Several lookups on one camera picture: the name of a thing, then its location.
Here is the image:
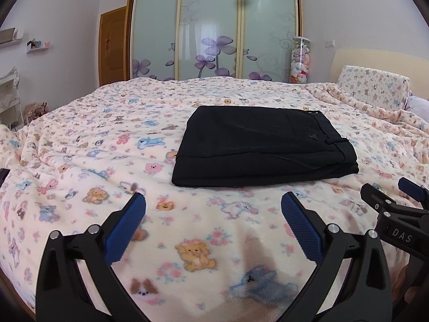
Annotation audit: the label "cream headboard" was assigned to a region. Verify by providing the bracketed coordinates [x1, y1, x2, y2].
[330, 48, 429, 102]

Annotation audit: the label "printed animal pillow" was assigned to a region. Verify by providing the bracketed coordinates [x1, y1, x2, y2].
[336, 65, 411, 111]

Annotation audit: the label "clear tube of plush toys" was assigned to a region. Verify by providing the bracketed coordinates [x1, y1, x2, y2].
[289, 36, 312, 84]

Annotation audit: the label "wooden door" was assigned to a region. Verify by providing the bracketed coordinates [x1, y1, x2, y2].
[98, 6, 128, 88]

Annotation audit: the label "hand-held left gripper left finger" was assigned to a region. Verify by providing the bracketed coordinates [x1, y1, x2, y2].
[36, 191, 147, 322]

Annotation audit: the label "black pants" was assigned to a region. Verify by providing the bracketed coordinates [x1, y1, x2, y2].
[171, 105, 359, 188]

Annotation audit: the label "printed animal blanket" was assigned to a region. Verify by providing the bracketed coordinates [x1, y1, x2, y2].
[0, 76, 429, 322]

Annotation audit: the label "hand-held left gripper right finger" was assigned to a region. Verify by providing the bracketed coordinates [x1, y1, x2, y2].
[281, 191, 393, 322]

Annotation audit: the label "pink pillow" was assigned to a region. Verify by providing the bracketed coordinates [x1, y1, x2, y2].
[405, 90, 429, 122]

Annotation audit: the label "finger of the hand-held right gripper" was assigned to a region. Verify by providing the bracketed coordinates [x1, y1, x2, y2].
[398, 177, 429, 209]
[360, 183, 397, 216]

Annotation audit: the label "person's right hand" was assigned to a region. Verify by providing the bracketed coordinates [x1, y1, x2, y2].
[398, 264, 421, 297]

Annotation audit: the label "white storage rack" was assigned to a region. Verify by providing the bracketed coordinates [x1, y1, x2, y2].
[0, 66, 24, 131]

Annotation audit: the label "frosted glass sliding wardrobe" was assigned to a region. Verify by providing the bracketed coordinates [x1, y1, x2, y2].
[124, 0, 304, 84]

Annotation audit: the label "small white wall shelf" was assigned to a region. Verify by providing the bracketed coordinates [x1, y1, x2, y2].
[26, 39, 51, 54]

